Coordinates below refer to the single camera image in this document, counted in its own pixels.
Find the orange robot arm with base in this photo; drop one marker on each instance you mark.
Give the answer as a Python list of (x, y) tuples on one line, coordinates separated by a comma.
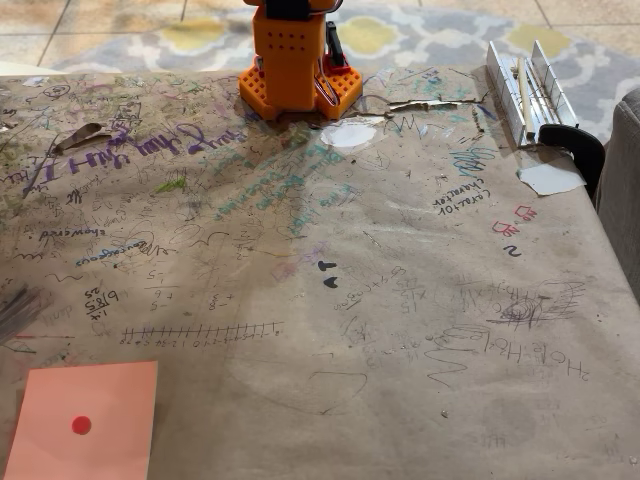
[(287, 60)]

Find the scribbled brown paper table cover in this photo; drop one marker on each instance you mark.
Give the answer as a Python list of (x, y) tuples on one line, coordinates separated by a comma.
[(400, 300)]

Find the red and black base clamp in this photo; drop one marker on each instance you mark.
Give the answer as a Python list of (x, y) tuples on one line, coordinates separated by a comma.
[(336, 47)]

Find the grey yellow patterned rug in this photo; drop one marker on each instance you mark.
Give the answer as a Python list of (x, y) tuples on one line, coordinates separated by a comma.
[(425, 35)]

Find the pink paper sheet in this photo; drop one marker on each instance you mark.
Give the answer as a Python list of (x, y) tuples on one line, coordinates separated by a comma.
[(100, 400)]

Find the aluminium channel rail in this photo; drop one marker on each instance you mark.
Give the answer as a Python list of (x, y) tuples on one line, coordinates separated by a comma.
[(505, 100)]

